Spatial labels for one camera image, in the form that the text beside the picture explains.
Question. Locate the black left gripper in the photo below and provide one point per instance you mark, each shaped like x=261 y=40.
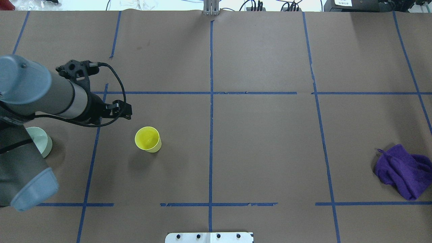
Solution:
x=95 y=107

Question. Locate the yellow plastic cup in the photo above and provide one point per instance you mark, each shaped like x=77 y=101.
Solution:
x=148 y=139

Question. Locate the purple cloth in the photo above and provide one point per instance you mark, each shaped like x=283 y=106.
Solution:
x=409 y=174

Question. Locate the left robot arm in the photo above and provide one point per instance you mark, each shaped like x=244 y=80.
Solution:
x=29 y=90

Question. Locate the pale green bowl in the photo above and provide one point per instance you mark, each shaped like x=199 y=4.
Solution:
x=41 y=139

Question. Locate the clear plastic bag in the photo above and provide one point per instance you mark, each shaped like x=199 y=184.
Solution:
x=33 y=5

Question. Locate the white mounting plate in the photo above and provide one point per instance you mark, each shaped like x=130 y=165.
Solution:
x=210 y=237

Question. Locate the black device with label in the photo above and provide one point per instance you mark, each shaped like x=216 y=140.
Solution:
x=360 y=5

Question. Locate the grey aluminium post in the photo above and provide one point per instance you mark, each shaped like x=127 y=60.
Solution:
x=211 y=7

